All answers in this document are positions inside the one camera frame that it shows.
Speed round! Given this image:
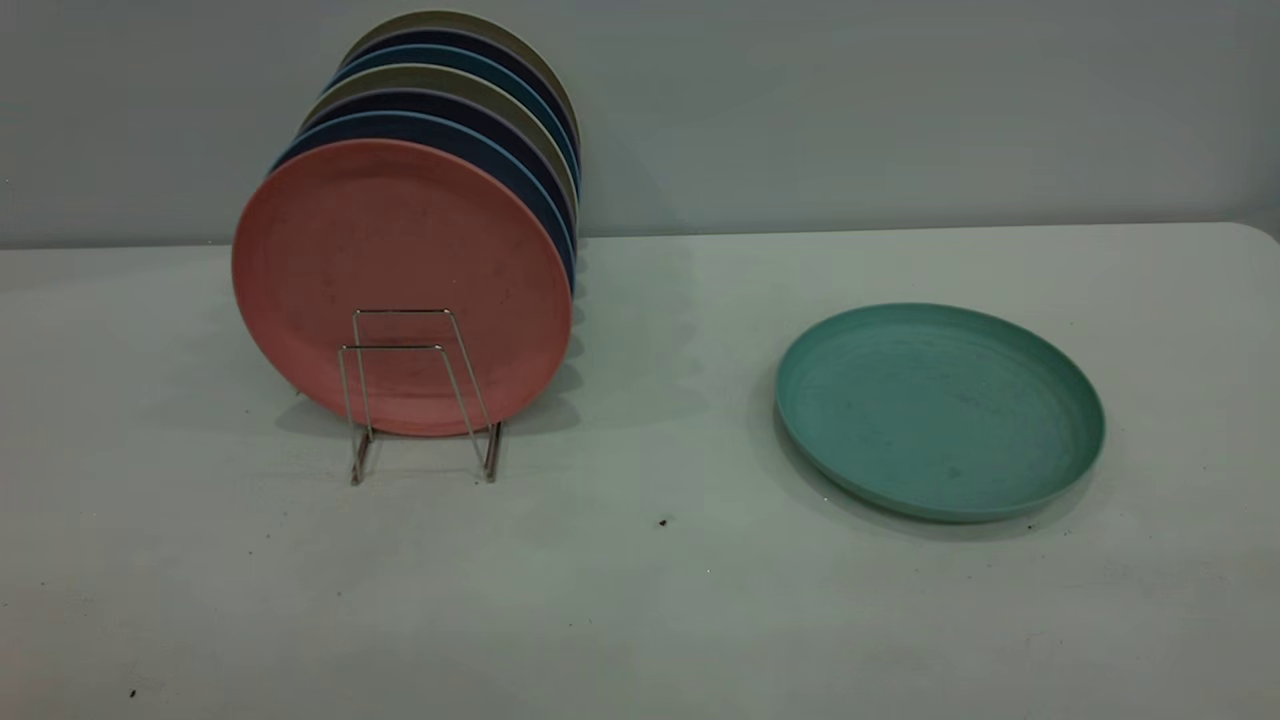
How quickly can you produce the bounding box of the green plastic plate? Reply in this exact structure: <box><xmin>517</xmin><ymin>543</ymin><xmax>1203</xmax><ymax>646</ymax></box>
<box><xmin>775</xmin><ymin>303</ymin><xmax>1106</xmax><ymax>523</ymax></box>

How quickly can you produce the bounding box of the pink plastic plate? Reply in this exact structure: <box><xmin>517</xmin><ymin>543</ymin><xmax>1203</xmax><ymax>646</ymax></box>
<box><xmin>232</xmin><ymin>138</ymin><xmax>574</xmax><ymax>438</ymax></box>

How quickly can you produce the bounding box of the dark blue plastic plate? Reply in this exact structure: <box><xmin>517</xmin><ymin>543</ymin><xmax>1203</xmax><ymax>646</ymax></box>
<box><xmin>268</xmin><ymin>110</ymin><xmax>578</xmax><ymax>297</ymax></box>

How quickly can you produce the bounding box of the dark purple plastic plate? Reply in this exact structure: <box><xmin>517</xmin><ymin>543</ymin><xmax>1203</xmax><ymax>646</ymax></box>
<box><xmin>340</xmin><ymin>27</ymin><xmax>582</xmax><ymax>151</ymax></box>
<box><xmin>298</xmin><ymin>88</ymin><xmax>579</xmax><ymax>236</ymax></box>

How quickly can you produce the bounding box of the beige plastic plate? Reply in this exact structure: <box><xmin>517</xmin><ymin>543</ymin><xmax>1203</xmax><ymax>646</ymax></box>
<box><xmin>300</xmin><ymin>63</ymin><xmax>581</xmax><ymax>206</ymax></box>
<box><xmin>340</xmin><ymin>10</ymin><xmax>582</xmax><ymax>131</ymax></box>

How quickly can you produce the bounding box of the teal blue plastic plate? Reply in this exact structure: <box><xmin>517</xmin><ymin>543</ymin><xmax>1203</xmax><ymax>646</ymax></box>
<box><xmin>325</xmin><ymin>43</ymin><xmax>582</xmax><ymax>186</ymax></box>

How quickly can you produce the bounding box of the metal wire plate rack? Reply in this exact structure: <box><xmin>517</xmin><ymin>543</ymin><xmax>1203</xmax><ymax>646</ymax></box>
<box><xmin>337</xmin><ymin>308</ymin><xmax>503</xmax><ymax>487</ymax></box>

